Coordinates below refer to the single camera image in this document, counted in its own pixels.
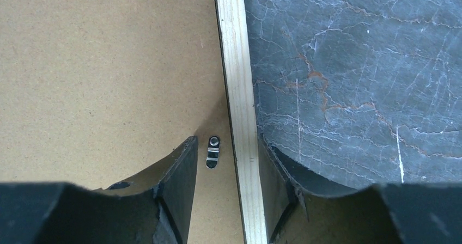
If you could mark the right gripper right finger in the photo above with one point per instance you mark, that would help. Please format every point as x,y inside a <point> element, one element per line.
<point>301,206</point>

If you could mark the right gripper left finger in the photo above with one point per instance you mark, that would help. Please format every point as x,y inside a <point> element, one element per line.
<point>152,206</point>

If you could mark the brown cardboard backing board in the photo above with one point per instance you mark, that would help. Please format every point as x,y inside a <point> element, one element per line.
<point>93,91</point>

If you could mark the wooden picture frame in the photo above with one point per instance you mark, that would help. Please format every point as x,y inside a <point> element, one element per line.
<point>232,24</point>

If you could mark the metal retaining clip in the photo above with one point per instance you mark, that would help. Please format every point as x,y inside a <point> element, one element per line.
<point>213,152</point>

